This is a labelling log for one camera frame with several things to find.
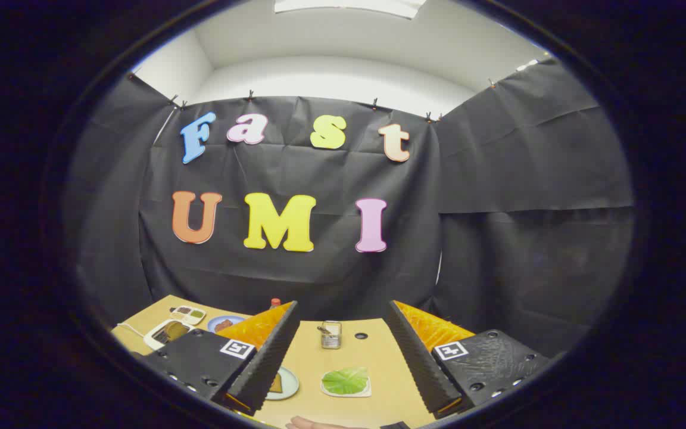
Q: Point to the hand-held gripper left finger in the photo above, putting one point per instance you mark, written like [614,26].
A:
[271,351]

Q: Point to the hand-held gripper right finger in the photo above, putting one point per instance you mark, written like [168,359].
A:
[414,351]

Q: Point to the green lettuce leaf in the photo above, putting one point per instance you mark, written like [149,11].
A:
[346,381]

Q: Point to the toast bread slice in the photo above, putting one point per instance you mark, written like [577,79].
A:
[176,331]

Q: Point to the pale green plate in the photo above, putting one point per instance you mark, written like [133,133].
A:
[291,384]

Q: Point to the blue plate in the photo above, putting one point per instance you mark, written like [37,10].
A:
[238,322]

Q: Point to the white square plate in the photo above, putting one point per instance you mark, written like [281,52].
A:
[366,393]

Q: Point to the black backdrop cloth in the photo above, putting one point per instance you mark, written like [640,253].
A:
[319,280]

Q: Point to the white seasoning tray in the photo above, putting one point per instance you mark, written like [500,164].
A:
[188,314]

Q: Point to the white toaster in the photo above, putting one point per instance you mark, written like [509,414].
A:
[158,336]

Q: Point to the ceiling light panel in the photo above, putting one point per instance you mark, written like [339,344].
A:
[349,6]

